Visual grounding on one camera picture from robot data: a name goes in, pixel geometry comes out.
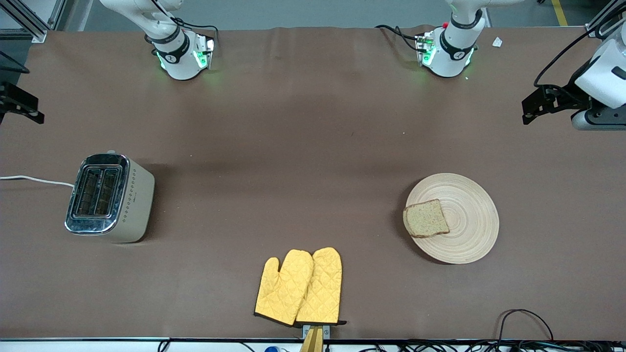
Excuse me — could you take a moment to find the round wooden plate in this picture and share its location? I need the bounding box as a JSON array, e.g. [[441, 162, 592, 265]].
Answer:
[[405, 173, 500, 265]]

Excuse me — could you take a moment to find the brown bread slice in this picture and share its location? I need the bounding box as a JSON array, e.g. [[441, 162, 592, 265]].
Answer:
[[402, 199, 450, 239]]

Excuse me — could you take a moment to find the beige chrome two-slot toaster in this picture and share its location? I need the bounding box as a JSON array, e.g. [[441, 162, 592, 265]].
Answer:
[[65, 151, 156, 243]]

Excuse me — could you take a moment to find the brown table cover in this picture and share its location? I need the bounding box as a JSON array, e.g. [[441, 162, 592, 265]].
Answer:
[[0, 24, 626, 341]]

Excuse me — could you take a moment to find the yellow quilted oven mitt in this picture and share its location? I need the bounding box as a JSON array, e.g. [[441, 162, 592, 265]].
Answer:
[[254, 249, 314, 327], [295, 247, 348, 326]]

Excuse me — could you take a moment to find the white toaster power cord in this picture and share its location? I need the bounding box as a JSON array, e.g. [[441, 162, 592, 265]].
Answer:
[[0, 175, 75, 188]]

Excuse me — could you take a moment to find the aluminium frame profile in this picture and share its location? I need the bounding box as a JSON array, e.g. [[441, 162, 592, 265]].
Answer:
[[0, 0, 67, 44], [584, 0, 626, 39]]

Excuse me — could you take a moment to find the black arm base cable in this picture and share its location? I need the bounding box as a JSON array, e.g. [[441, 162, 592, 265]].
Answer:
[[375, 24, 422, 52], [172, 16, 220, 49]]

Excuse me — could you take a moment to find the black looped cable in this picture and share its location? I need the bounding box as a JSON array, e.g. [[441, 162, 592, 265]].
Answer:
[[496, 308, 556, 343]]

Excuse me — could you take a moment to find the black cable tangle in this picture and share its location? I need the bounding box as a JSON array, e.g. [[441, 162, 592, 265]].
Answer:
[[362, 340, 626, 352]]

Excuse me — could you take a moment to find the small metal bracket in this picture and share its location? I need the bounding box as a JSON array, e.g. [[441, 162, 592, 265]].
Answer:
[[302, 324, 331, 341]]

